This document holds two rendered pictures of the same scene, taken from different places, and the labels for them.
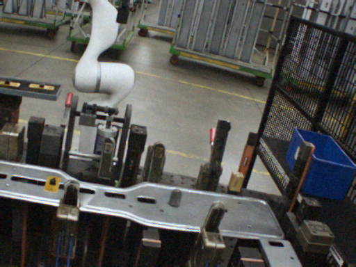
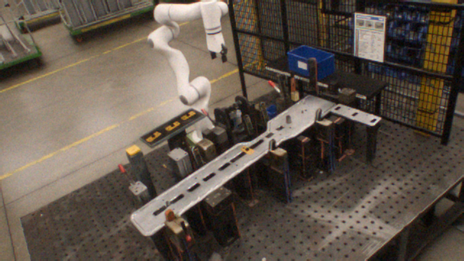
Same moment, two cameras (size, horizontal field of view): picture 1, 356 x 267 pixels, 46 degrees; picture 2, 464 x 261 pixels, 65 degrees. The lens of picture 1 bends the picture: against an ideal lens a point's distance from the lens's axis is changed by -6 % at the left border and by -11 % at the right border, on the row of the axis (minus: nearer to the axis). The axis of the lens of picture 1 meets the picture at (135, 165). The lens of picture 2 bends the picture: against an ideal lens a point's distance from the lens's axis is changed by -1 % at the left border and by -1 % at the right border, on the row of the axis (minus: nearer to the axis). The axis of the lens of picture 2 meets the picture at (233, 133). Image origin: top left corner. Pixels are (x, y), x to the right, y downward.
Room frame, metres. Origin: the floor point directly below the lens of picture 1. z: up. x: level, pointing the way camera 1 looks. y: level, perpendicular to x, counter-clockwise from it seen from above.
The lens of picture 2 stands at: (-0.35, 1.05, 2.23)
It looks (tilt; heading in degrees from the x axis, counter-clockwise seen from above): 34 degrees down; 331
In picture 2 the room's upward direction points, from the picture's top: 11 degrees counter-clockwise
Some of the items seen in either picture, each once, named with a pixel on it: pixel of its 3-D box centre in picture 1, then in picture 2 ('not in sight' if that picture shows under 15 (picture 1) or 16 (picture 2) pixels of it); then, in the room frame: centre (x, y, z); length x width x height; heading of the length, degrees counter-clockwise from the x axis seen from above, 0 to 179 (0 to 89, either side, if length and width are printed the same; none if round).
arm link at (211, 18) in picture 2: not in sight; (210, 12); (1.32, 0.12, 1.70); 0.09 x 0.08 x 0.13; 108
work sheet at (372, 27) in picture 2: not in sight; (369, 37); (1.07, -0.81, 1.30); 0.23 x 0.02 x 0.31; 6
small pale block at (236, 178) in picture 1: (222, 222); (296, 116); (1.24, -0.32, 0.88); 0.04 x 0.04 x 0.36; 6
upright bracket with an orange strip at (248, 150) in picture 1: (232, 201); (294, 105); (1.27, -0.34, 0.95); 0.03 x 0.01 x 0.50; 96
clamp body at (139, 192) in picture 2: not in sight; (148, 212); (1.16, 0.82, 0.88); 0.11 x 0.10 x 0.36; 6
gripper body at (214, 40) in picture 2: not in sight; (215, 40); (1.32, 0.13, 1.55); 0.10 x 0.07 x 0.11; 6
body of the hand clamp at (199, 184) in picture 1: (197, 215); (283, 121); (1.27, -0.23, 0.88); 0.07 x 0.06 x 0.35; 6
